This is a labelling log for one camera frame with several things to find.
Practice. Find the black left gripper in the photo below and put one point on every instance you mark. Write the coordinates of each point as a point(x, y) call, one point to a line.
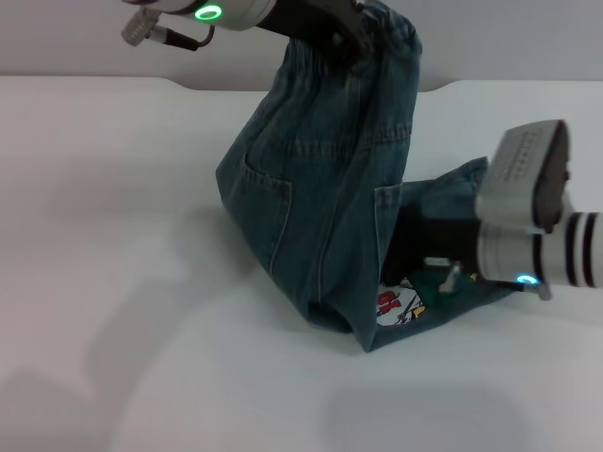
point(306, 21)

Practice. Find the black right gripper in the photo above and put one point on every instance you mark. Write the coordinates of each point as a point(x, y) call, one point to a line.
point(438, 235)

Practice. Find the blue denim shorts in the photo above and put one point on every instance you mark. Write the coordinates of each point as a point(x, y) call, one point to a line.
point(320, 188)

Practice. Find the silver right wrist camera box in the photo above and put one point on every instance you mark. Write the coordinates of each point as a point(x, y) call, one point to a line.
point(523, 174)

